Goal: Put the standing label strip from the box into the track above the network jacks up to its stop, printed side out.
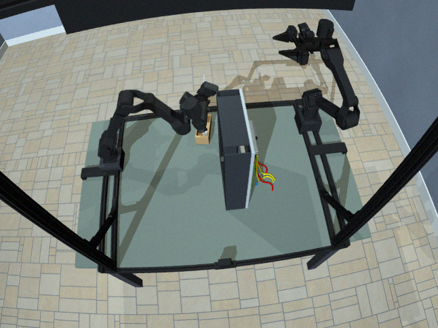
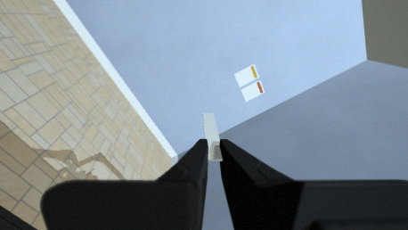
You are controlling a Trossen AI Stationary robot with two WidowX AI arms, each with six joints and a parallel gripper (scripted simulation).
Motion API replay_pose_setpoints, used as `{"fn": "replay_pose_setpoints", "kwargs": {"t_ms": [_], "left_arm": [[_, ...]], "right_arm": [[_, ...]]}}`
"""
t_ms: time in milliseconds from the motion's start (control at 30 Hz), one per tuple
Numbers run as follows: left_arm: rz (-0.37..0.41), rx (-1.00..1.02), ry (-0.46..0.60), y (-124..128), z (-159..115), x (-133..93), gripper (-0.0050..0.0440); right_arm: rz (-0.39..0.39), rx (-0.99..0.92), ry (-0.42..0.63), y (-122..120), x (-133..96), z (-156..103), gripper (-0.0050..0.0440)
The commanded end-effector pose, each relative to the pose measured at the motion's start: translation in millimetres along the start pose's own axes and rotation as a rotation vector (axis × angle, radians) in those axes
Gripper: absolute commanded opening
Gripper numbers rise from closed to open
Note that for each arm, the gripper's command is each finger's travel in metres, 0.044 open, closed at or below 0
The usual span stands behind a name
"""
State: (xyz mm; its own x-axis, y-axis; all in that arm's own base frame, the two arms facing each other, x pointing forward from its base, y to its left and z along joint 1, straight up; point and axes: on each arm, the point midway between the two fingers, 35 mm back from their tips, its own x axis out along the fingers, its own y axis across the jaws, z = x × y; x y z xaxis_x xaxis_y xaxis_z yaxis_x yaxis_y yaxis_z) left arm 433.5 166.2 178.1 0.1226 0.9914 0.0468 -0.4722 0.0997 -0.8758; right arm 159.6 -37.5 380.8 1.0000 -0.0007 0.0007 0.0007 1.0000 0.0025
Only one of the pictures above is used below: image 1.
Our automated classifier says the open tan cardboard box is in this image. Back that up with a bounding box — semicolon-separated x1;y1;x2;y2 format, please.
195;114;212;144

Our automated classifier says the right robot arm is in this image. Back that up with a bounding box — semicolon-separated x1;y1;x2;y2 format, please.
298;19;360;130

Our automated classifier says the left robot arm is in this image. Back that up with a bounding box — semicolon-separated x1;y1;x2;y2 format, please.
98;89;207;163

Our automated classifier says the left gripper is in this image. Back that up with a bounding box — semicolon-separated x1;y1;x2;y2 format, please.
194;81;218;112

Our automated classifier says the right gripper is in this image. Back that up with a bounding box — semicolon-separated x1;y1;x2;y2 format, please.
273;25;317;65

